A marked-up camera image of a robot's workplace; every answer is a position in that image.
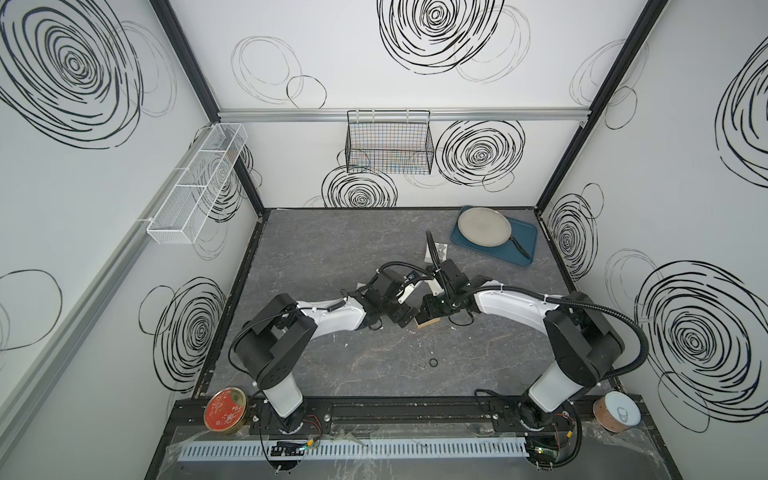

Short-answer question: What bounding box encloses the tan box base black insert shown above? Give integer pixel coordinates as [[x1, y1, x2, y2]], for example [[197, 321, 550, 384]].
[[414, 309, 442, 329]]

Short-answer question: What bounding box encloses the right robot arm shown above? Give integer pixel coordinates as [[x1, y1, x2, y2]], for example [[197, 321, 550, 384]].
[[417, 260, 650, 431]]

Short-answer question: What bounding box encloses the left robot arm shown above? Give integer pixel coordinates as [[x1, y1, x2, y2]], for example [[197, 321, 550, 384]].
[[230, 268, 423, 432]]

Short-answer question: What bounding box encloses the grey round pan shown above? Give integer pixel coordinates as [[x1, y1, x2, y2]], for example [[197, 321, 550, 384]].
[[457, 207, 532, 260]]

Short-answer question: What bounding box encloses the teal tray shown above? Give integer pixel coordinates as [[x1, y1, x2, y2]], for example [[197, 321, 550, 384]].
[[450, 206, 538, 267]]

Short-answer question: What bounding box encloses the brown tape roll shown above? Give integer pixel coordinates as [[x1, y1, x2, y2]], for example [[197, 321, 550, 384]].
[[593, 391, 642, 433]]

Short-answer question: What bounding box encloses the black wire basket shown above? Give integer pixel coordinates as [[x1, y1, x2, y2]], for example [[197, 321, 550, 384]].
[[344, 109, 435, 175]]

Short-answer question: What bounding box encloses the white slotted cable duct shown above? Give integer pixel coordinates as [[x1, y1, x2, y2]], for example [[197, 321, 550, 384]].
[[179, 437, 529, 462]]

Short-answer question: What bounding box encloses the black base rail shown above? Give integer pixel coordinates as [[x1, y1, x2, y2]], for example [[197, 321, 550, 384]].
[[173, 395, 577, 436]]

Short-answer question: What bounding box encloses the white wire shelf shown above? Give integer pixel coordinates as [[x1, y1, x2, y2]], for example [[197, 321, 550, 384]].
[[147, 123, 247, 245]]

